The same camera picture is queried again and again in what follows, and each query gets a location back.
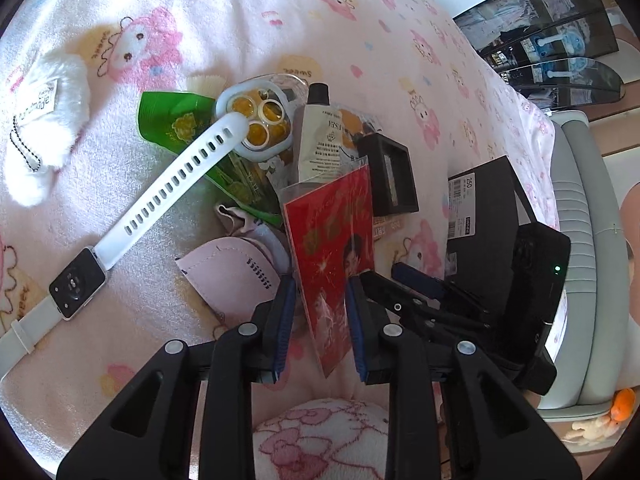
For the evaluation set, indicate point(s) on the white case yellow rings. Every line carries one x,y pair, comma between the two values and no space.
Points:
260,120

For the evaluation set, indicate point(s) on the dark glass display cabinet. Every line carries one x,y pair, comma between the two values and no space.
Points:
548,50

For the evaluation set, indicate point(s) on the dark cardboard storage box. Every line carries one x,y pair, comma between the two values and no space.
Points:
487,205

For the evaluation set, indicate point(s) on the red photo card envelope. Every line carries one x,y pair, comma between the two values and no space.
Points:
330,232

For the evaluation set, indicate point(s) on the grey padded headboard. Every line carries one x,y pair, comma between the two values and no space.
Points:
591,352

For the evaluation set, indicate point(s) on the white plush keychain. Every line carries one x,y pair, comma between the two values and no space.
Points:
46,114

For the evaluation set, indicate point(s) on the orange printed card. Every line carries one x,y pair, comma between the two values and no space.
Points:
383,226

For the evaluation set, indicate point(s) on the cream tube black cap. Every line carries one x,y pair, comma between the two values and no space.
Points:
318,138

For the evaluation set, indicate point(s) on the white smart watch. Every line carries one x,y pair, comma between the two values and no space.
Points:
87,273

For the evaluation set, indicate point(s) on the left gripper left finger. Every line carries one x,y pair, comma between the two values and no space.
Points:
146,432

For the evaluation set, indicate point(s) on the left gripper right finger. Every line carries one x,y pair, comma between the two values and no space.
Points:
449,403

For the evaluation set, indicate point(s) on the pink face mask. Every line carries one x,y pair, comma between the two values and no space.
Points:
232,275

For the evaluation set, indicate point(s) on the pink cartoon bed quilt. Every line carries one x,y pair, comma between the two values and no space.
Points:
403,63

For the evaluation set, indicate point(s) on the small black frame box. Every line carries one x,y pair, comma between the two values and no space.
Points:
392,183

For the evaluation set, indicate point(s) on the orange plush toy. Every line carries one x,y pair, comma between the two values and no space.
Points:
596,430

